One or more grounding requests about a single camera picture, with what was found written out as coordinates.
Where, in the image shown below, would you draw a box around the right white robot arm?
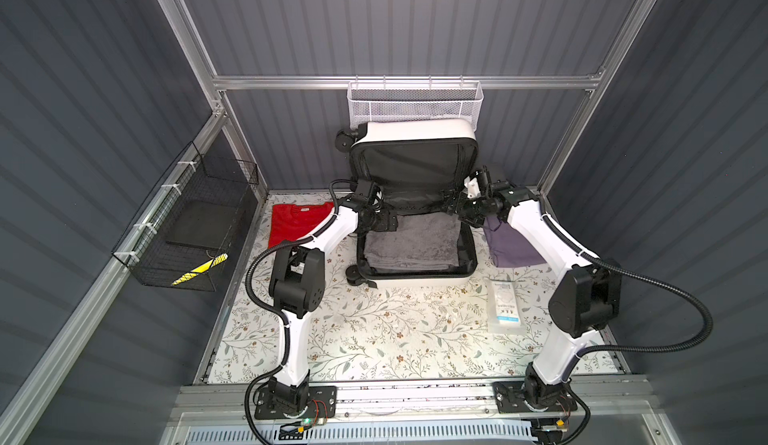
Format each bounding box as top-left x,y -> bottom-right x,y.
450,167 -> 621,387

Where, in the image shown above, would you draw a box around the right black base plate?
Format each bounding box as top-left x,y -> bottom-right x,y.
491,379 -> 580,414

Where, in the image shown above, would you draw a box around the purple pants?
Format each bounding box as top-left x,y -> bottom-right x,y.
482,216 -> 546,268

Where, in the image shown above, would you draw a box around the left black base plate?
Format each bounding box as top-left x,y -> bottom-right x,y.
253,383 -> 338,420

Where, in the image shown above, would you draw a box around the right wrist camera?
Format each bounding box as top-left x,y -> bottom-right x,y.
464,176 -> 482,200

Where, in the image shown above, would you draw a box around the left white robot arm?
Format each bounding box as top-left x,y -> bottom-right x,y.
269,179 -> 383,391

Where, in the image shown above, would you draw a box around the black wire mesh basket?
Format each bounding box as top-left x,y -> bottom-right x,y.
112,145 -> 260,292

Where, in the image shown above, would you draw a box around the white wire mesh basket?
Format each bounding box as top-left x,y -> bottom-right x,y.
346,80 -> 484,129

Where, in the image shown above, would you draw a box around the white vented panel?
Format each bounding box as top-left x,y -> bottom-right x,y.
179,419 -> 539,445

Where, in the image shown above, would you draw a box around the red folded t-shirt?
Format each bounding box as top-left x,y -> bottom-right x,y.
268,201 -> 333,248

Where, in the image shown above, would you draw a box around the left black corrugated cable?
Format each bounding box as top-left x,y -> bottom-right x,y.
242,178 -> 361,445

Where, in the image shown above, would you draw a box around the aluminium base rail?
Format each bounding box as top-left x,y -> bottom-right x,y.
169,374 -> 659,423

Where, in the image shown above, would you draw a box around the grey towel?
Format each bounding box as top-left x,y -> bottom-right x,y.
363,212 -> 461,272

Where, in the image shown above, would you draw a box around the floral table mat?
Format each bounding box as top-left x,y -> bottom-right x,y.
206,189 -> 620,385

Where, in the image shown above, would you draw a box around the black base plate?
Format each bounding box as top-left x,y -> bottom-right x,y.
253,383 -> 338,420
491,379 -> 580,414

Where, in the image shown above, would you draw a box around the right black corrugated cable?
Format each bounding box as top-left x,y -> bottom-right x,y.
539,210 -> 715,356

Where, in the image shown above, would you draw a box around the black corrugated cable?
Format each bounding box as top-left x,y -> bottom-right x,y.
242,178 -> 361,445
539,210 -> 715,356

